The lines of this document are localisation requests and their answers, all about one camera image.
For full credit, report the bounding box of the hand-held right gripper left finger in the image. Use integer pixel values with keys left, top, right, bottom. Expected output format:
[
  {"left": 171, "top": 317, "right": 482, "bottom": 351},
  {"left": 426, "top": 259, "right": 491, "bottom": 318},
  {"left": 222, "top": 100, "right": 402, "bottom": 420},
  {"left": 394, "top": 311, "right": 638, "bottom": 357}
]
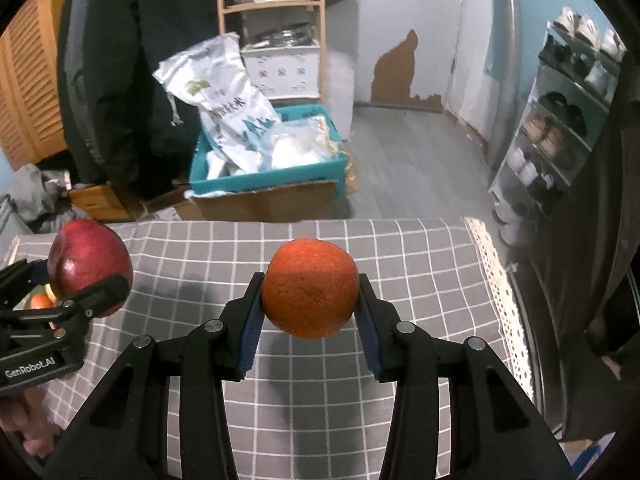
[{"left": 42, "top": 271, "right": 266, "bottom": 480}]

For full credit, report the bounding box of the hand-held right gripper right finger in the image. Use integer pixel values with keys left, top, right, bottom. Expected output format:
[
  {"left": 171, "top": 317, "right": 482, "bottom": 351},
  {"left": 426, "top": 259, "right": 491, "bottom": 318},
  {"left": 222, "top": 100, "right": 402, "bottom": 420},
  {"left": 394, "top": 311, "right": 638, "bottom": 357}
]
[{"left": 354, "top": 275, "right": 575, "bottom": 480}]

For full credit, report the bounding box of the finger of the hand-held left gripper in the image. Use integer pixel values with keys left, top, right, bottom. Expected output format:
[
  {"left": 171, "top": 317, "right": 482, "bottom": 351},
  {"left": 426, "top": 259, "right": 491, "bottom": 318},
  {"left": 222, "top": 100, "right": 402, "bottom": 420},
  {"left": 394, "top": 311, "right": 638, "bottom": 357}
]
[
  {"left": 52, "top": 274, "right": 131, "bottom": 333},
  {"left": 0, "top": 258, "right": 53, "bottom": 306}
]

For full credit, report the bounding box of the red apple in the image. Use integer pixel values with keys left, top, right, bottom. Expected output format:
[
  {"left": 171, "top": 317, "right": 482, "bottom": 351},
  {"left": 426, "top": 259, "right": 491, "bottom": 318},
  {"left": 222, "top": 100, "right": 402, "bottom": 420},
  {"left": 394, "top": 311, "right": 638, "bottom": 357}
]
[{"left": 48, "top": 219, "right": 134, "bottom": 318}]

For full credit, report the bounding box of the large orange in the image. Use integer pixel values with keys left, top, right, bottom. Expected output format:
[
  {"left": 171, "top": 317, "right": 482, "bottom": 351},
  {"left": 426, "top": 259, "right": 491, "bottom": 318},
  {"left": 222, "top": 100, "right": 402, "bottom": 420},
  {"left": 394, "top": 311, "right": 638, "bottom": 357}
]
[{"left": 262, "top": 238, "right": 360, "bottom": 339}]

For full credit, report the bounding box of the person's left hand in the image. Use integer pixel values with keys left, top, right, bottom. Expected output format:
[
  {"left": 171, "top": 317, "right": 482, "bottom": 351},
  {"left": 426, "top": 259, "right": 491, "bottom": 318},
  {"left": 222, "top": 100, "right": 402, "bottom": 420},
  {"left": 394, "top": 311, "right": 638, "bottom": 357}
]
[{"left": 0, "top": 387, "right": 63, "bottom": 456}]

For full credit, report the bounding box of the grey checkered cloth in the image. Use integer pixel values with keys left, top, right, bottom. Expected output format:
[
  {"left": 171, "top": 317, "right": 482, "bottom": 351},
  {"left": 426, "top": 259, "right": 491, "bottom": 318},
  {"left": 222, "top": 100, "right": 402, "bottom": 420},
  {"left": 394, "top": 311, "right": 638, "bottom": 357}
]
[{"left": 0, "top": 217, "right": 501, "bottom": 480}]

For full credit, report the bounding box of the pile of grey clothes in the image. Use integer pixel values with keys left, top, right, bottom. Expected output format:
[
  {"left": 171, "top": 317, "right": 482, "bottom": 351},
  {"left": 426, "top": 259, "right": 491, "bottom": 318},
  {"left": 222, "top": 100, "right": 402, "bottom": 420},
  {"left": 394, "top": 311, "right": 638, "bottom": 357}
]
[{"left": 7, "top": 164, "right": 76, "bottom": 226}]

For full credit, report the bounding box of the wooden drawer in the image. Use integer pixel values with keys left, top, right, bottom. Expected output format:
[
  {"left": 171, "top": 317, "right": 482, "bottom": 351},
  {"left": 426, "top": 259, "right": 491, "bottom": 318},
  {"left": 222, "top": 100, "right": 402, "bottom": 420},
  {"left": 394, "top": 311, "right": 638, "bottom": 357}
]
[{"left": 67, "top": 184, "right": 146, "bottom": 223}]

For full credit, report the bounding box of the cardboard box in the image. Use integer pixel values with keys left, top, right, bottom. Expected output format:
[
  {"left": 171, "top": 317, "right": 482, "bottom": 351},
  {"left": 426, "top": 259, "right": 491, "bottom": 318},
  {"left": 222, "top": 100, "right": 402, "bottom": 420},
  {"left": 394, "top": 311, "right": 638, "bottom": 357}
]
[{"left": 187, "top": 152, "right": 358, "bottom": 222}]

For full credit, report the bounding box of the white lace table cover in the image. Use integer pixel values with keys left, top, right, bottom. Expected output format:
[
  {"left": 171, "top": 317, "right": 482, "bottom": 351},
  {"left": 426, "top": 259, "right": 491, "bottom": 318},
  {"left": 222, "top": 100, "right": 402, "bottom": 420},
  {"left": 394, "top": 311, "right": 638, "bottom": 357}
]
[{"left": 462, "top": 217, "right": 546, "bottom": 411}]

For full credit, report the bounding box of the teal plastic crate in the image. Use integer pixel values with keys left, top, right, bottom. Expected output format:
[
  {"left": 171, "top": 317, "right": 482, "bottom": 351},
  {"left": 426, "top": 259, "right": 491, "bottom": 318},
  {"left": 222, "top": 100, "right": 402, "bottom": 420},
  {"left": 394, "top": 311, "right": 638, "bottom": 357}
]
[{"left": 189, "top": 105, "right": 349, "bottom": 196}]

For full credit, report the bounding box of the wooden louvered wardrobe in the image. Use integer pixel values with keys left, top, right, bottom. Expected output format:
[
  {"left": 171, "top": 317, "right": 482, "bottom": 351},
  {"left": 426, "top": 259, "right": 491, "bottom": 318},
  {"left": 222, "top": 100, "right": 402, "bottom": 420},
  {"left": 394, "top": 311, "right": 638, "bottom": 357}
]
[{"left": 0, "top": 0, "right": 76, "bottom": 168}]

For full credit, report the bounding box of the clear plastic bag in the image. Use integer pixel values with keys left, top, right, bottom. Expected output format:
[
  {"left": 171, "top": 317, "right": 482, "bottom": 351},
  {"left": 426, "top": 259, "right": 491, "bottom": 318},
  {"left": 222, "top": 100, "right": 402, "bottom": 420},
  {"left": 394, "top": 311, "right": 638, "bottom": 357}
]
[{"left": 260, "top": 115, "right": 341, "bottom": 168}]

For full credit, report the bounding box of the white printed rice bag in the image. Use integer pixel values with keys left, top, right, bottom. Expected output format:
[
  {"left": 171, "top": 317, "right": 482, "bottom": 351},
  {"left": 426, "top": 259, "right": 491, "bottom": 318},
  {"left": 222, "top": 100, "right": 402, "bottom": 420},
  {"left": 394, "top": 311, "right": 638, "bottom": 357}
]
[{"left": 152, "top": 32, "right": 282, "bottom": 173}]

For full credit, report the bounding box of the grey jacket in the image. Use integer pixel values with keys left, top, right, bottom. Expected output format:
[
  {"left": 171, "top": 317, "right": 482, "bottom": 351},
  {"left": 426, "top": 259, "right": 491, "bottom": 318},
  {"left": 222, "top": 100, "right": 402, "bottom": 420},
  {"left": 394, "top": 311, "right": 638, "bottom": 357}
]
[{"left": 70, "top": 0, "right": 108, "bottom": 166}]

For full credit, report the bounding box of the black hooded coat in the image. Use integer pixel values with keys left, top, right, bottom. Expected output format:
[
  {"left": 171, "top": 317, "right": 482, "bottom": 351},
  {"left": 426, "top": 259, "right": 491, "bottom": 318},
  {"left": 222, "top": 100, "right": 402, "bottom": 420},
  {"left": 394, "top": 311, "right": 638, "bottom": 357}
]
[{"left": 57, "top": 0, "right": 236, "bottom": 196}]

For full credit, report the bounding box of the white perforated basket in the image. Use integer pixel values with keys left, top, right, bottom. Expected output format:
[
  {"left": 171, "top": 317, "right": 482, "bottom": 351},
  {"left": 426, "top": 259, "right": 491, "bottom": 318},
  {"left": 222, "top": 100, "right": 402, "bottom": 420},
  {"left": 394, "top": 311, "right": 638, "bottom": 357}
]
[{"left": 241, "top": 45, "right": 322, "bottom": 101}]

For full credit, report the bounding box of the steel steamer pot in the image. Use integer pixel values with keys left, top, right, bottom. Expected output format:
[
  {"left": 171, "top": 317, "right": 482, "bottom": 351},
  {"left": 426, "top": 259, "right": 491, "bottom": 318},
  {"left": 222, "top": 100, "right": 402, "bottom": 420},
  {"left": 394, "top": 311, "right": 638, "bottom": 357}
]
[{"left": 252, "top": 22, "right": 313, "bottom": 47}]

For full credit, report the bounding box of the silver vertical pipe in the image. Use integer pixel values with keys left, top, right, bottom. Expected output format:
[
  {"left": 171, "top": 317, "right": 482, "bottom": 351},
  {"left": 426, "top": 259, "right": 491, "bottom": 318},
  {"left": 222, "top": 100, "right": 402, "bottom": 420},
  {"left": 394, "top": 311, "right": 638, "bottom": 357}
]
[{"left": 482, "top": 0, "right": 521, "bottom": 171}]

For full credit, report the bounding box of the wooden shelf rack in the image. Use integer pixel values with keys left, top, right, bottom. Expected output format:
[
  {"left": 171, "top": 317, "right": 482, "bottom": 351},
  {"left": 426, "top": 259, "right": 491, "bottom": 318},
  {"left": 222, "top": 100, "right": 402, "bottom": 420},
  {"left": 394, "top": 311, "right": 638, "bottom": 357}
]
[{"left": 215, "top": 0, "right": 327, "bottom": 106}]

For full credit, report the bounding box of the pale door with peeling paint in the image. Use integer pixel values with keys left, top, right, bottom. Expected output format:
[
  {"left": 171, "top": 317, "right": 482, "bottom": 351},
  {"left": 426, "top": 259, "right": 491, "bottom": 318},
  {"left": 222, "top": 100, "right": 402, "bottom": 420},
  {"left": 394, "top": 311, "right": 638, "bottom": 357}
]
[{"left": 352, "top": 0, "right": 471, "bottom": 113}]

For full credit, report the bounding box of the shoe rack with shoes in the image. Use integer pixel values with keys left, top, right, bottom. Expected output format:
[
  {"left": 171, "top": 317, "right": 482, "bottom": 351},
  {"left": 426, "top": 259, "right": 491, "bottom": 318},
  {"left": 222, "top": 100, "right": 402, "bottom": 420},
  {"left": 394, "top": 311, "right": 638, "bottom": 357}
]
[{"left": 492, "top": 7, "right": 628, "bottom": 246}]

